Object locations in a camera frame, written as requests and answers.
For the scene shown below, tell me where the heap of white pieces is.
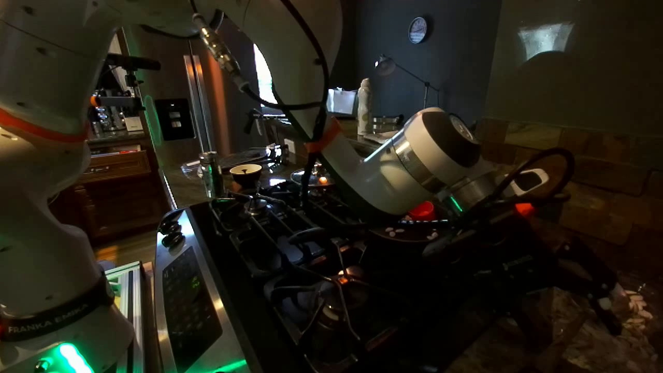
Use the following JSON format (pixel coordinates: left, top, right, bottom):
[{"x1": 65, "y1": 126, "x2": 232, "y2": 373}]
[
  {"x1": 381, "y1": 215, "x2": 444, "y2": 242},
  {"x1": 607, "y1": 282, "x2": 659, "y2": 323}
]

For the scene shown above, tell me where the bright computer monitor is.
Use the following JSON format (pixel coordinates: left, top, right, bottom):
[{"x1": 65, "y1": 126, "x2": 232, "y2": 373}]
[{"x1": 325, "y1": 84, "x2": 360, "y2": 116}]

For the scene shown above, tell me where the small red cup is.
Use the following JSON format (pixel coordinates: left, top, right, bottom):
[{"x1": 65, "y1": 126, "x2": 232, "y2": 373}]
[{"x1": 409, "y1": 199, "x2": 438, "y2": 220}]

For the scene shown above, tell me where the small white box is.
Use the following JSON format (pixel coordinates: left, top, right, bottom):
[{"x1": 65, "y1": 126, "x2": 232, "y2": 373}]
[{"x1": 120, "y1": 111, "x2": 147, "y2": 135}]

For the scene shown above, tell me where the white spray bottle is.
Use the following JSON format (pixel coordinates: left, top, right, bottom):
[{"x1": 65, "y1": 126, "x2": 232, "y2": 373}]
[{"x1": 356, "y1": 77, "x2": 375, "y2": 136}]

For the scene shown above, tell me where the bright window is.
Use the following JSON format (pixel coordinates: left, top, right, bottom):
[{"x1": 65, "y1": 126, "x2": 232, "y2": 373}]
[{"x1": 251, "y1": 41, "x2": 279, "y2": 108}]

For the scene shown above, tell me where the black gas stove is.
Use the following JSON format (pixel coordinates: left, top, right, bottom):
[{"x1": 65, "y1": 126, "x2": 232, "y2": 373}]
[{"x1": 151, "y1": 173, "x2": 549, "y2": 373}]

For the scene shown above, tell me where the small dark bowl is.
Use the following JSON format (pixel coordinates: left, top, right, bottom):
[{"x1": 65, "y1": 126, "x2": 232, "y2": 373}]
[{"x1": 228, "y1": 162, "x2": 268, "y2": 193}]

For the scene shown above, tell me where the black camera on tripod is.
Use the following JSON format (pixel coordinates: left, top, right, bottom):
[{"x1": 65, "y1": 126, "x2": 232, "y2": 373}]
[{"x1": 101, "y1": 52, "x2": 163, "y2": 96}]

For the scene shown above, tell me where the thin black desk lamp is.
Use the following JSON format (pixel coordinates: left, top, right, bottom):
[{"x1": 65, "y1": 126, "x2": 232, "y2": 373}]
[{"x1": 371, "y1": 54, "x2": 447, "y2": 113}]

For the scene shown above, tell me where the black wall panel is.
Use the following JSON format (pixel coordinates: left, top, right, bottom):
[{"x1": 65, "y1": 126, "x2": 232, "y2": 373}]
[{"x1": 153, "y1": 98, "x2": 194, "y2": 143}]

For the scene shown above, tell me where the wooden cabinet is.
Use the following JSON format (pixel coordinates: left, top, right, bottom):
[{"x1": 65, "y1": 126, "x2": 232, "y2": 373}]
[{"x1": 53, "y1": 132, "x2": 173, "y2": 242}]

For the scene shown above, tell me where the round wall clock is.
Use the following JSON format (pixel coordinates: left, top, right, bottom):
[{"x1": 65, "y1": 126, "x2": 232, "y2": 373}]
[{"x1": 407, "y1": 14, "x2": 431, "y2": 46}]

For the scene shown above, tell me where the metal stand frame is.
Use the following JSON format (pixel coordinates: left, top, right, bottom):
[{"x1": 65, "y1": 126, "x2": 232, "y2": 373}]
[{"x1": 101, "y1": 259, "x2": 147, "y2": 373}]

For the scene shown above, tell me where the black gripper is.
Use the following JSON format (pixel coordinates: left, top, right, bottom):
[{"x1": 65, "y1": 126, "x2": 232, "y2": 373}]
[{"x1": 479, "y1": 197, "x2": 613, "y2": 306}]

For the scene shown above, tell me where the glass pot lid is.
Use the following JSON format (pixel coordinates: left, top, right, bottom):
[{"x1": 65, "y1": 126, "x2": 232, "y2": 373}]
[{"x1": 289, "y1": 164, "x2": 328, "y2": 190}]

